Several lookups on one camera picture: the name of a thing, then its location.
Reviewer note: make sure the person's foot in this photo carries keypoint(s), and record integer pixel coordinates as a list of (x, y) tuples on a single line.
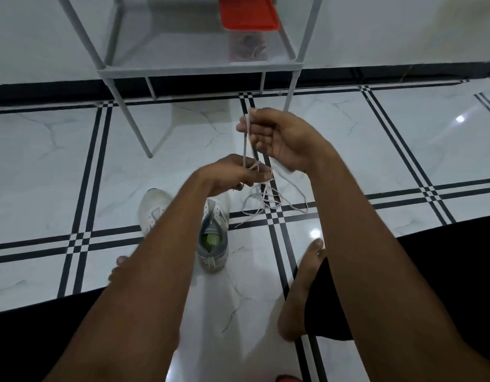
[(119, 266), (300, 282)]

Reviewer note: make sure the grey white shoelace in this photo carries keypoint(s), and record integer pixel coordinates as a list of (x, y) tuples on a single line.
[(245, 147)]

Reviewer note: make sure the person's right hand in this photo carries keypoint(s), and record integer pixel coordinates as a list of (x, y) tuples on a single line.
[(289, 143)]

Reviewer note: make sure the person's left forearm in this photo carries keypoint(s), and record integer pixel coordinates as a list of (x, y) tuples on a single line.
[(141, 294)]

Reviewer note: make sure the person's left hand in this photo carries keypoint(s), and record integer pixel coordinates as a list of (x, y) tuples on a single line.
[(229, 175)]

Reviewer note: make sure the person's right forearm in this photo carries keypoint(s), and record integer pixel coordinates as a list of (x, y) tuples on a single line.
[(388, 274)]

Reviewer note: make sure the black shorts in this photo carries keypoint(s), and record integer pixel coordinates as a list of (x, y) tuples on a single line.
[(448, 266)]

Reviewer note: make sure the person's right foot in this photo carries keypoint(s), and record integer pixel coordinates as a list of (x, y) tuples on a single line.
[(300, 282)]

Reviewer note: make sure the clear box with red lid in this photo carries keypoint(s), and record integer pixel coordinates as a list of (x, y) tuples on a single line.
[(249, 47)]

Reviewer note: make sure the clear container with red lid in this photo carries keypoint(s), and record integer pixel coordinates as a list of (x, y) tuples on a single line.
[(249, 13)]

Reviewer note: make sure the person's left foot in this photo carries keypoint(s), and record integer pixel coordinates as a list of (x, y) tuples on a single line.
[(119, 266)]

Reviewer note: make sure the grey metal shelf rack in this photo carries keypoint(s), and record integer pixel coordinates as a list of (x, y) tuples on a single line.
[(189, 70)]

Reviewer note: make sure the white grey sneaker shoe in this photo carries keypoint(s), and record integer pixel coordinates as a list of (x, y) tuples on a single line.
[(213, 258), (151, 206)]

